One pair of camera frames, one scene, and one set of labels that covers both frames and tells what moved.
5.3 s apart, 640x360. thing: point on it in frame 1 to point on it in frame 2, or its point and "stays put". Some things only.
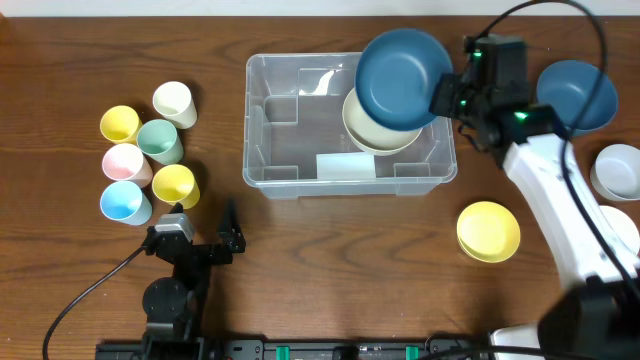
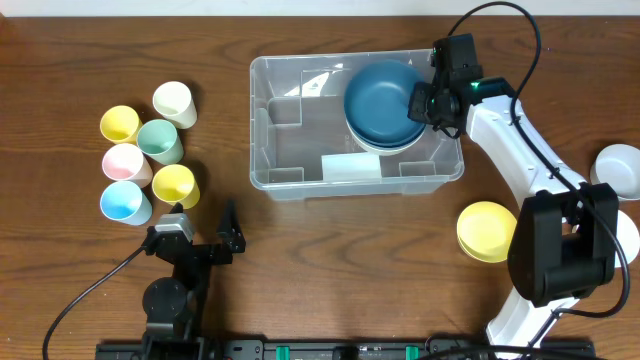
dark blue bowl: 567,85 to 376,102
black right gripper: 445,95 to 422,107
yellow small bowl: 487,232 stays put
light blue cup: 124,201 stays put
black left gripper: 201,251 stays put
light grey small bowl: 615,172 stays put
